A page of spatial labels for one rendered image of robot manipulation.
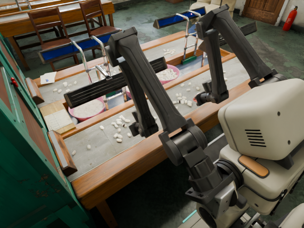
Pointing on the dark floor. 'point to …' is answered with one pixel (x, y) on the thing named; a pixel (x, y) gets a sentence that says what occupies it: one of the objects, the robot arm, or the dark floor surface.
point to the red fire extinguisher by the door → (290, 19)
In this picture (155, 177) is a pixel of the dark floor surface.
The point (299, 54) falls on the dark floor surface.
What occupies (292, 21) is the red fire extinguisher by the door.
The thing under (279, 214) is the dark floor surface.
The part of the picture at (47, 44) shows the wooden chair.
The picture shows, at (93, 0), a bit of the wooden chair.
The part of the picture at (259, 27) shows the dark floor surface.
